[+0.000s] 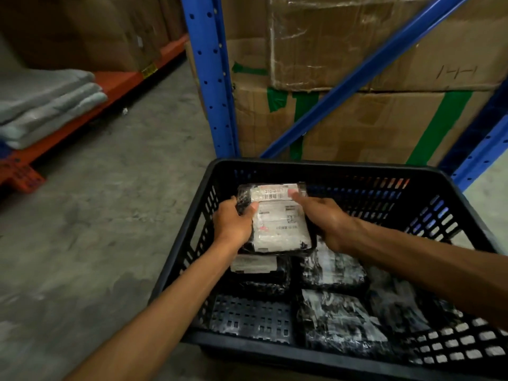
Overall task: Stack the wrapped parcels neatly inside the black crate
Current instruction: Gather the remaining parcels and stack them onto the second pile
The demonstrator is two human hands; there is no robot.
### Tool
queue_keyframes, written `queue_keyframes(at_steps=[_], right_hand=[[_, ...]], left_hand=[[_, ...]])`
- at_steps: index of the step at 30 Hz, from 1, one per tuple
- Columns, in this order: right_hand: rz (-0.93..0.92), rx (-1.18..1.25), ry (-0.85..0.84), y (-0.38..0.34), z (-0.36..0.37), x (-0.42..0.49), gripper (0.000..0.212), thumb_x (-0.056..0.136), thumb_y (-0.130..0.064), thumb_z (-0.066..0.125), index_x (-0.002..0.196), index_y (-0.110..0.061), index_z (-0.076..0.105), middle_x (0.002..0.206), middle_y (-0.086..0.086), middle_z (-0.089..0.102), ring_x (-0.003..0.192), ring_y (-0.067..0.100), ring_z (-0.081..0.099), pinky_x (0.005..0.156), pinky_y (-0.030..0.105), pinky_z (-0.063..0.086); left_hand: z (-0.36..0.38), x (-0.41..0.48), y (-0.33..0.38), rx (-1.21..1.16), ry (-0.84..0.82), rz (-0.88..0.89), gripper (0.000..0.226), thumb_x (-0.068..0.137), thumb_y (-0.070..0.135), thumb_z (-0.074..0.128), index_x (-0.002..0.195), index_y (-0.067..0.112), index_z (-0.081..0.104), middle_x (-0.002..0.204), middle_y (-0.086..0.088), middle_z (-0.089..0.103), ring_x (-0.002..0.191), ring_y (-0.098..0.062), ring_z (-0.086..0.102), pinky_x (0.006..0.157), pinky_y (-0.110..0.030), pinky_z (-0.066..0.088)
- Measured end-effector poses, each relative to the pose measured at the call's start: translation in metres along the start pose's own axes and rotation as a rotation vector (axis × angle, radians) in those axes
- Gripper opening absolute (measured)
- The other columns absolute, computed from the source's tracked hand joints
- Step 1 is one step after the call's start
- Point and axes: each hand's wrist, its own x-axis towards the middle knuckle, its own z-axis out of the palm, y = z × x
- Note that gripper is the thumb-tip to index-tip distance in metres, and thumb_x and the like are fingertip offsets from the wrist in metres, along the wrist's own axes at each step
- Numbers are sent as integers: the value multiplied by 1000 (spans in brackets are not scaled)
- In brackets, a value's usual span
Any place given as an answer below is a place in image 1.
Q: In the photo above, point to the person's left forearm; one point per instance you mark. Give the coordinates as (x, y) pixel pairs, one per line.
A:
(158, 313)

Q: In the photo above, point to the taped brown cardboard box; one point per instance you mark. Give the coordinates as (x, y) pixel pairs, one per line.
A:
(357, 39)

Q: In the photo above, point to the person's left hand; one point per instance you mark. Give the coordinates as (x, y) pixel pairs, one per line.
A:
(232, 224)

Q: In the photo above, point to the black packet with white label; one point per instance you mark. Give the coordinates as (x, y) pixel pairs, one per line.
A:
(277, 222)

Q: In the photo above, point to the blue metal rack frame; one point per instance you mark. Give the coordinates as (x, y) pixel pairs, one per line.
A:
(222, 75)

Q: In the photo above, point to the black plastic crate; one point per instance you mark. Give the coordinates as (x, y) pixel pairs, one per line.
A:
(337, 265)

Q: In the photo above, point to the plain brown cardboard box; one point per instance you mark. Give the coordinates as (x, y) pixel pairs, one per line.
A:
(248, 39)

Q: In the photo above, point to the person's right hand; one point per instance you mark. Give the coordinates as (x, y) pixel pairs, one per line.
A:
(327, 222)

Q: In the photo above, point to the orange shelf beam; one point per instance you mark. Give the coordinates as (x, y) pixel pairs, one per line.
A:
(59, 126)

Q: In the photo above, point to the black wrapped packet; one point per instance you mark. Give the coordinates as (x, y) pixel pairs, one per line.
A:
(341, 321)
(331, 269)
(258, 273)
(401, 303)

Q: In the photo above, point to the person's left thumb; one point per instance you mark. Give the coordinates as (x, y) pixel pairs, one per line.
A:
(251, 208)

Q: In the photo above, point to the green-taped brown cardboard box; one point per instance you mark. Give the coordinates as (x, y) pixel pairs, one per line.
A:
(357, 126)

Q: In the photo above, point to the person's right forearm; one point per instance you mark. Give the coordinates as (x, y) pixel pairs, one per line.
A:
(428, 269)

